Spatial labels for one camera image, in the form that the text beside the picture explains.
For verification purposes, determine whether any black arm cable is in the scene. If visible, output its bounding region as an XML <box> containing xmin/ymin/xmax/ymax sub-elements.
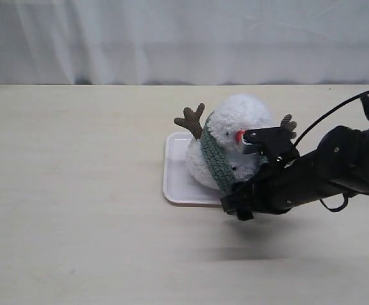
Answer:
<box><xmin>286</xmin><ymin>87</ymin><xmax>369</xmax><ymax>213</ymax></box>

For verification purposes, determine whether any white rectangular tray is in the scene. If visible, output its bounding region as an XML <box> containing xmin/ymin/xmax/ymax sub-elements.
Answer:
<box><xmin>162</xmin><ymin>132</ymin><xmax>226</xmax><ymax>207</ymax></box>

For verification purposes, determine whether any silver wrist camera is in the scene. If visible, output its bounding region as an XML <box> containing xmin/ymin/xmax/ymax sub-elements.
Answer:
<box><xmin>239</xmin><ymin>126</ymin><xmax>300</xmax><ymax>159</ymax></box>

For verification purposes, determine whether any white plush snowman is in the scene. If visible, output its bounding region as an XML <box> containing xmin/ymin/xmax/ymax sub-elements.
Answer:
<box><xmin>173</xmin><ymin>93</ymin><xmax>298</xmax><ymax>191</ymax></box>

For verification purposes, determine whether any white backdrop curtain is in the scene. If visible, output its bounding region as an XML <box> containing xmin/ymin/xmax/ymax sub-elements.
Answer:
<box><xmin>0</xmin><ymin>1</ymin><xmax>369</xmax><ymax>85</ymax></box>

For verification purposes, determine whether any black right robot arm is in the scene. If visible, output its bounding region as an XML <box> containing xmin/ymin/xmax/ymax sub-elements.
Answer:
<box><xmin>221</xmin><ymin>126</ymin><xmax>369</xmax><ymax>220</ymax></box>

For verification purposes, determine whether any green fuzzy scarf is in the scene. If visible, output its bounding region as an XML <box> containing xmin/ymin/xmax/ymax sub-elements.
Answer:
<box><xmin>200</xmin><ymin>116</ymin><xmax>237</xmax><ymax>195</ymax></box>

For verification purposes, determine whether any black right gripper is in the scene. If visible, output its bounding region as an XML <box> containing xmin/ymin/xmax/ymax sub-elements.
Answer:
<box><xmin>220</xmin><ymin>152</ymin><xmax>331</xmax><ymax>220</ymax></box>

